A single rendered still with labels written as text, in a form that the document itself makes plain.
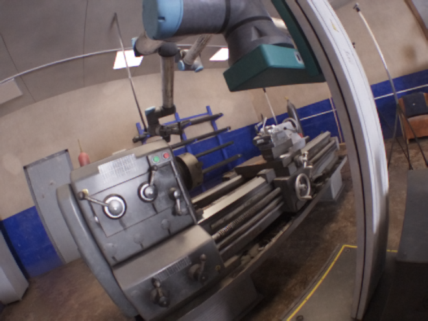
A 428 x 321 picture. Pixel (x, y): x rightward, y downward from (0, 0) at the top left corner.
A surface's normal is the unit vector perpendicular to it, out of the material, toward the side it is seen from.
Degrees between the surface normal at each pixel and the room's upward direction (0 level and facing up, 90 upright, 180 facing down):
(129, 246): 90
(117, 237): 90
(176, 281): 90
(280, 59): 90
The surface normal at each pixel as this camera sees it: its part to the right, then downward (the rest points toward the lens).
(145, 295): 0.56, -0.12
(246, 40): -0.57, -0.07
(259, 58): -0.79, 0.33
